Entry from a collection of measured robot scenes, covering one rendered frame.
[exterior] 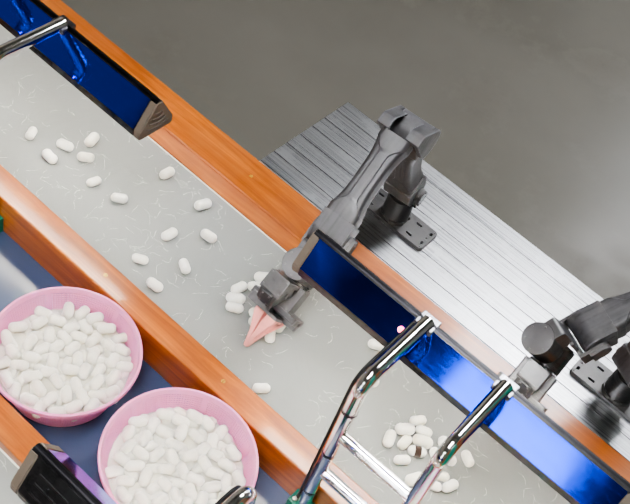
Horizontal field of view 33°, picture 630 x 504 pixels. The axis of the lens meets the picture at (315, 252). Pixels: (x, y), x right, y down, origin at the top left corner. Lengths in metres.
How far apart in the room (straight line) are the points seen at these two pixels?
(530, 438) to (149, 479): 0.63
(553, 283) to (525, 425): 0.82
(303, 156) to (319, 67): 1.30
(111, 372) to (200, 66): 1.84
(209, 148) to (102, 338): 0.51
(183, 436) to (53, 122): 0.77
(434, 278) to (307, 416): 0.51
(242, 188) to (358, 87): 1.54
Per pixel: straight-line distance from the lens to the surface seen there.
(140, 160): 2.22
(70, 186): 2.16
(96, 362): 1.92
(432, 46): 3.95
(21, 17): 1.98
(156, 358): 1.96
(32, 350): 1.94
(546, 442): 1.61
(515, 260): 2.39
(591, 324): 1.89
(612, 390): 2.24
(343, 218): 1.91
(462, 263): 2.33
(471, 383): 1.62
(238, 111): 3.45
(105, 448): 1.82
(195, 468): 1.84
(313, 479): 1.77
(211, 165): 2.21
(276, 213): 2.15
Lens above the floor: 2.36
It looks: 49 degrees down
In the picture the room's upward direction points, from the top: 20 degrees clockwise
